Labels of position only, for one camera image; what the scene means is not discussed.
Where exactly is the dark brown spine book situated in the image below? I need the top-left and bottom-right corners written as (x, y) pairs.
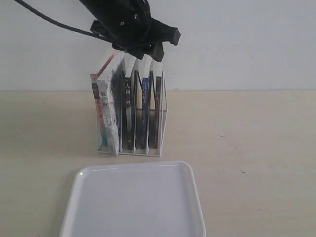
top-left (151, 61), bottom-right (162, 149)

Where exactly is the grey cat cover book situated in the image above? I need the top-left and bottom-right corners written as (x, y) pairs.
top-left (97, 52), bottom-right (125, 156)

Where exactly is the black spine book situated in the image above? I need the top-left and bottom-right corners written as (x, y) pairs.
top-left (122, 57), bottom-right (136, 150)

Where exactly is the blue spine book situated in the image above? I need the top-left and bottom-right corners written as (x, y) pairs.
top-left (140, 56), bottom-right (152, 149)

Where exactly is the white plastic tray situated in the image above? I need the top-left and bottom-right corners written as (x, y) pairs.
top-left (60, 160), bottom-right (206, 237)

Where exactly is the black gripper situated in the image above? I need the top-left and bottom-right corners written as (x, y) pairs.
top-left (81, 0), bottom-right (181, 62)

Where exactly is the pink and teal book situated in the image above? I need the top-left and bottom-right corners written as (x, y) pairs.
top-left (89, 49), bottom-right (117, 146)

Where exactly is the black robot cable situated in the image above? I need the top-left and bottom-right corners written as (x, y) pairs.
top-left (13, 0), bottom-right (109, 41)

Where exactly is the white wire book rack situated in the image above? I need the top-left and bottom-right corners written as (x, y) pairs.
top-left (95, 49), bottom-right (169, 158)

